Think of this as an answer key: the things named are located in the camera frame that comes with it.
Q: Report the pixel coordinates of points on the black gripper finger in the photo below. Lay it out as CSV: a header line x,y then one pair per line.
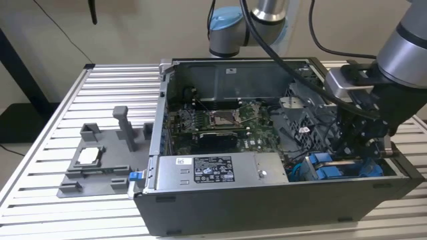
x,y
378,145
350,132

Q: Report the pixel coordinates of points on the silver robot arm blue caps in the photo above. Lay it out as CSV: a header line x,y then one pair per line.
x,y
403,50

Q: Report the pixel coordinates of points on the disk bay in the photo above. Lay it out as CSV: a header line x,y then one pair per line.
x,y
390,170

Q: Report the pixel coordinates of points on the black RAM slot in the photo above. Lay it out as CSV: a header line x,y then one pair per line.
x,y
216,100

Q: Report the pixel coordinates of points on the grey metal drive cage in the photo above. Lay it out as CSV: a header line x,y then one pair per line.
x,y
300,100

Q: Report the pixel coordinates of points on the green motherboard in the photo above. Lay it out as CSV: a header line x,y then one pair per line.
x,y
256,135

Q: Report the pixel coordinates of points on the CPU socket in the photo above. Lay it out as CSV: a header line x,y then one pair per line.
x,y
221,118

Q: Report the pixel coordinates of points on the black graphics card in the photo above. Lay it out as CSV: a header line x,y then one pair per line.
x,y
217,141

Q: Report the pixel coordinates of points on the black open PC case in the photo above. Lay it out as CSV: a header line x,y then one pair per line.
x,y
249,210

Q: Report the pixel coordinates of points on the silver power supply unit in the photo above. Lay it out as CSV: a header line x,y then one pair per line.
x,y
173,175

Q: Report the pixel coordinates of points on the blue case latch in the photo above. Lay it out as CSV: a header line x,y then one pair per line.
x,y
133,175

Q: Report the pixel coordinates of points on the grey parts rack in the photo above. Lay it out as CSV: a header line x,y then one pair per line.
x,y
107,142

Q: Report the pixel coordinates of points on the silver CPU chip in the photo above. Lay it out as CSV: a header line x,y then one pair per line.
x,y
89,155

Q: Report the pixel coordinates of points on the black hanging rod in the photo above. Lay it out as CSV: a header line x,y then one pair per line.
x,y
93,12

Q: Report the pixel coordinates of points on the black desk stand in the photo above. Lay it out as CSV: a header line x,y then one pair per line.
x,y
23,120

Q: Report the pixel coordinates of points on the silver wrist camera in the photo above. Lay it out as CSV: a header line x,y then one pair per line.
x,y
340,82

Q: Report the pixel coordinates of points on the white upright post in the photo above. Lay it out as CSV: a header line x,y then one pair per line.
x,y
291,15

